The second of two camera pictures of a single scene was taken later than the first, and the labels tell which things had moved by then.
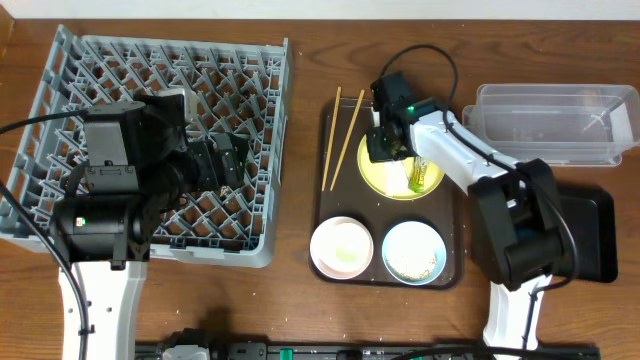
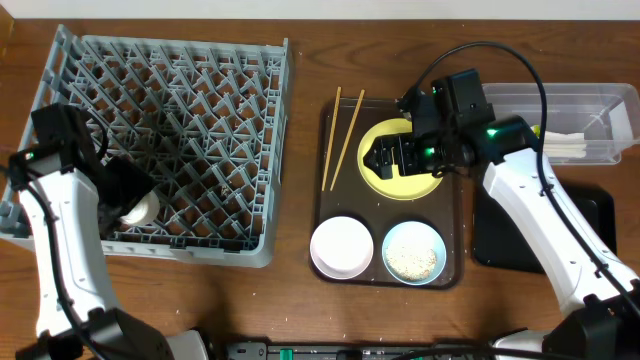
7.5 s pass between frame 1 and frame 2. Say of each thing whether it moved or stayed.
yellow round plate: stayed
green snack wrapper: moved
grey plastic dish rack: stayed
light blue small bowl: stayed
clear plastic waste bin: stayed
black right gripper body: moved
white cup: moved
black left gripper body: moved
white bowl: stayed
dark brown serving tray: stayed
